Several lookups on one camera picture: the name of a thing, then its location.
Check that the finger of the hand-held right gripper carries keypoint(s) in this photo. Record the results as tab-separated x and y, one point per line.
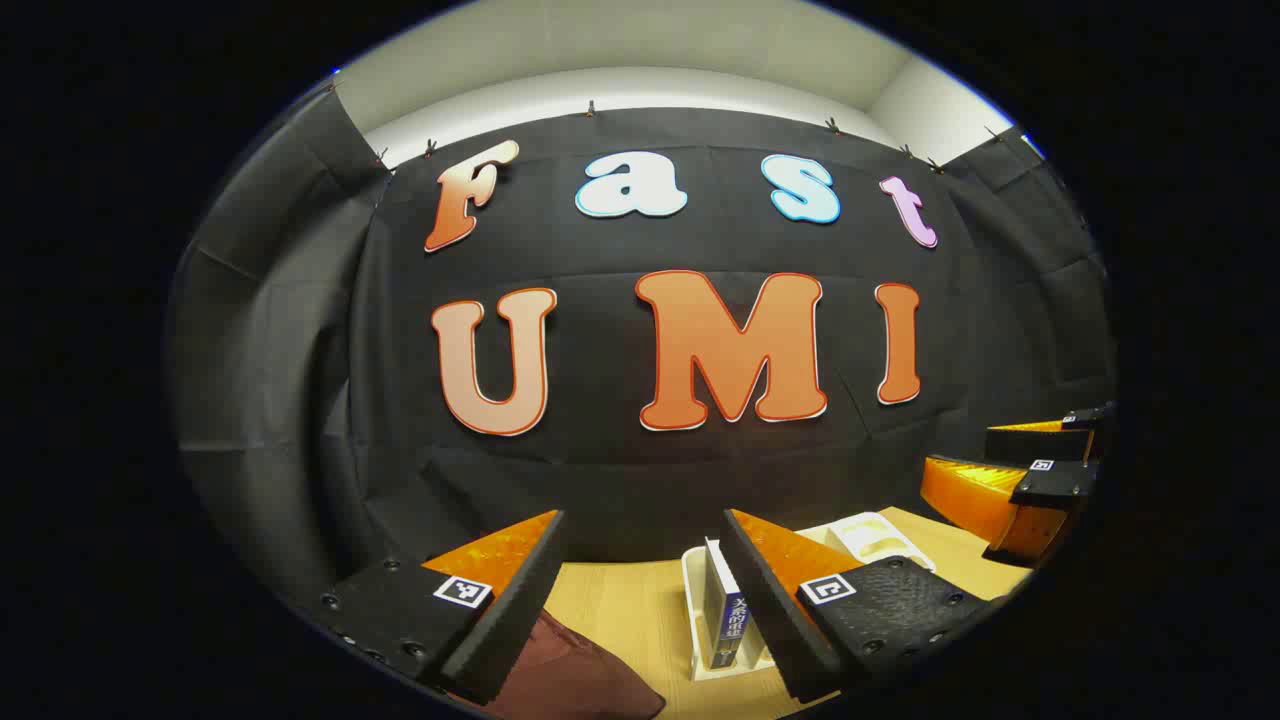
1040	445
1055	482

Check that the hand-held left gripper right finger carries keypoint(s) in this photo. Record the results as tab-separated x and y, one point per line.
780	620

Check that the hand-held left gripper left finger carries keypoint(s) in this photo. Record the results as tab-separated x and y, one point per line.
510	620

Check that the blue book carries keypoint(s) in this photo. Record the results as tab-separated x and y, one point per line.
735	620

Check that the maroon schoolbag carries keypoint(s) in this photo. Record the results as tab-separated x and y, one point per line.
570	670

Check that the white bookshelf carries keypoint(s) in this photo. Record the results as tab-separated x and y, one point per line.
865	535

